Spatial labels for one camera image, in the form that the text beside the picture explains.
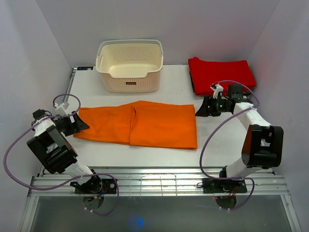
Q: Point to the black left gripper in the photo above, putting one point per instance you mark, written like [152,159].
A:
[76,126]

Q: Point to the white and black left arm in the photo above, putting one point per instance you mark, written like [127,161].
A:
[56,154]

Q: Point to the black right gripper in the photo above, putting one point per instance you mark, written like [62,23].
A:
[204,111]

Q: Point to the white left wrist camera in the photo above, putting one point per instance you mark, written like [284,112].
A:
[61,110]

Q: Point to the aluminium rail frame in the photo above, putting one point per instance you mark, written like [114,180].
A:
[158,190]

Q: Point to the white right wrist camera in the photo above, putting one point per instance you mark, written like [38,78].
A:
[217,89]

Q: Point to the small black label device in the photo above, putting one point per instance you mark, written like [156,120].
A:
[85,68]

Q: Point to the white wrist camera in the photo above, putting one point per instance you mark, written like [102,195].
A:
[217,89]
[61,110]

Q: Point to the folded red trousers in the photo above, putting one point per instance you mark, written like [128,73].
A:
[205,73]

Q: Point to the orange trousers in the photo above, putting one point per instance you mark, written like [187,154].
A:
[141,123]

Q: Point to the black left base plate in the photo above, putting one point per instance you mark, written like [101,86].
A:
[105,186]

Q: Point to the cream perforated plastic basket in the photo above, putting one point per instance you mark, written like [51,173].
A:
[130,66]

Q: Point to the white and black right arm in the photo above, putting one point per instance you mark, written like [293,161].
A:
[262,147]

